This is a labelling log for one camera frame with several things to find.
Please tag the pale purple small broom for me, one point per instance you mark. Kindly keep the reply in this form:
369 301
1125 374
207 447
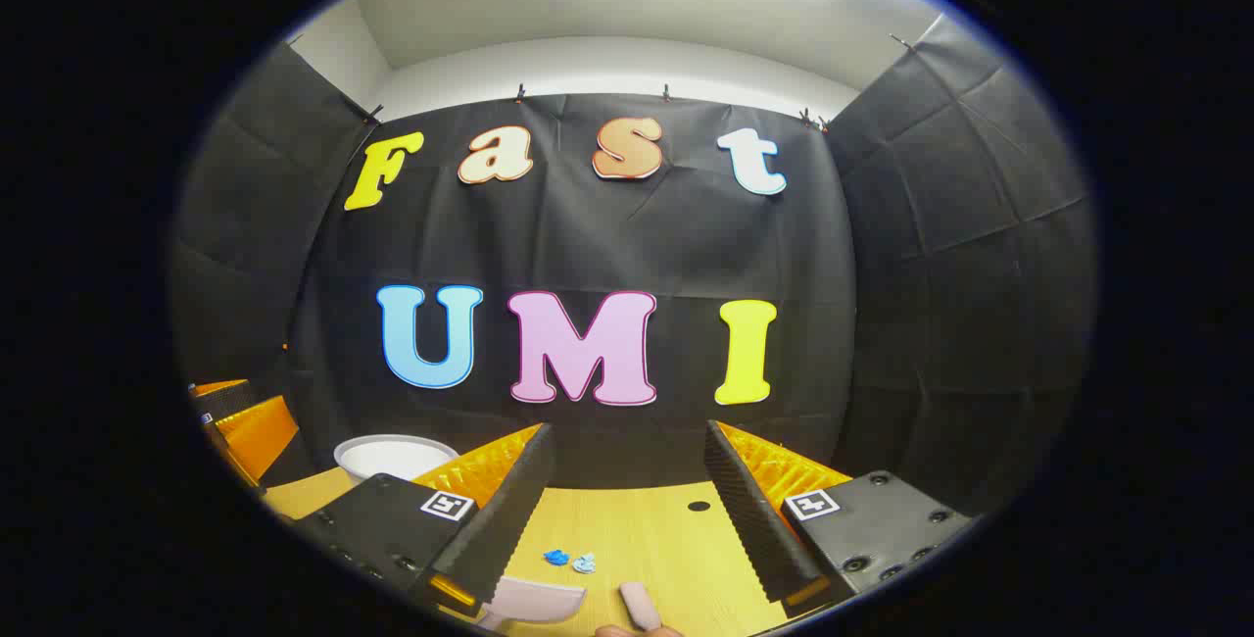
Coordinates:
641 606

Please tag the wooden desktop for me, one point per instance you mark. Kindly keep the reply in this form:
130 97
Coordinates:
637 529

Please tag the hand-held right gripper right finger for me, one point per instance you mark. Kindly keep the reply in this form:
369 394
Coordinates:
754 529

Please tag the white ribbed garbage bin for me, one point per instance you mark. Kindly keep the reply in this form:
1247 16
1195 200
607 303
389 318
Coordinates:
392 461

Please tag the pale purple dustpan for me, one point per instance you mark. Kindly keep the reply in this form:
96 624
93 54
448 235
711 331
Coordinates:
534 601

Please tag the light blue paper ball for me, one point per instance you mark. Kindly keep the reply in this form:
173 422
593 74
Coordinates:
584 563

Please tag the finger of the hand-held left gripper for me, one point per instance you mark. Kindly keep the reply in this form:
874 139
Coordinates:
257 433
223 400

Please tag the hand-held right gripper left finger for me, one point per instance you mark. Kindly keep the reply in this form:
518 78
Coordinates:
505 529

